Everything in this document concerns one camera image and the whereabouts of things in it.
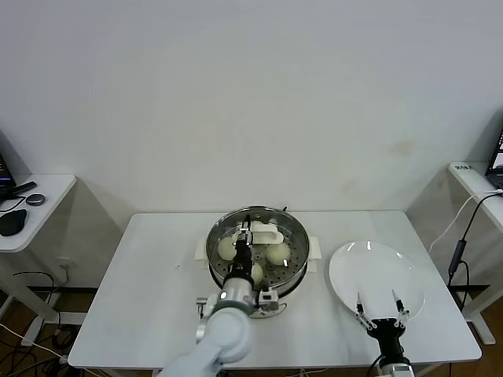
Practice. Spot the computer monitor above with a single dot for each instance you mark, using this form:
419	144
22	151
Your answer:
6	173

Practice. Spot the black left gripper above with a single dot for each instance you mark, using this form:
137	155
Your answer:
243	261

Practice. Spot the white side table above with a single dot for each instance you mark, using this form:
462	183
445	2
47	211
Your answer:
471	180
47	196

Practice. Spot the white label sticker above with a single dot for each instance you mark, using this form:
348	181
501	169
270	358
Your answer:
463	167

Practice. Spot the white wall socket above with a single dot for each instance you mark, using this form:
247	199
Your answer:
64	264

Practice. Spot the black open laptop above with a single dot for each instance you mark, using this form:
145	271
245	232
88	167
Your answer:
496	157

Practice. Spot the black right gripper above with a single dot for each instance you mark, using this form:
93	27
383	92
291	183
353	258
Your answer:
387	331

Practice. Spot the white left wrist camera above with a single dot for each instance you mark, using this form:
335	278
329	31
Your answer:
269	301

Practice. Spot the stainless steel steamer pot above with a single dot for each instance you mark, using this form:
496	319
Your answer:
316	251

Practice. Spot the round white plate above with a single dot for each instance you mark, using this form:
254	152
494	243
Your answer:
377	271

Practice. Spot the stainless steel steamer basket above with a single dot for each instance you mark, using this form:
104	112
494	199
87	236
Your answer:
291	275

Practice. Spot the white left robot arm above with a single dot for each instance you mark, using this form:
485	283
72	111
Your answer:
228	330

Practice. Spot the black remote stick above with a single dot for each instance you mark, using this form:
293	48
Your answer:
23	187

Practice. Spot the round grey disc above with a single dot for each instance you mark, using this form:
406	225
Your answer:
35	199

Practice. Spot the black computer mouse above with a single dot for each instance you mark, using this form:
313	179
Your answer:
12	223

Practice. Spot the white steamed baozi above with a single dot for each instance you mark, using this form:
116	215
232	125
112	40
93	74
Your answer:
279	253
258	275
225	248

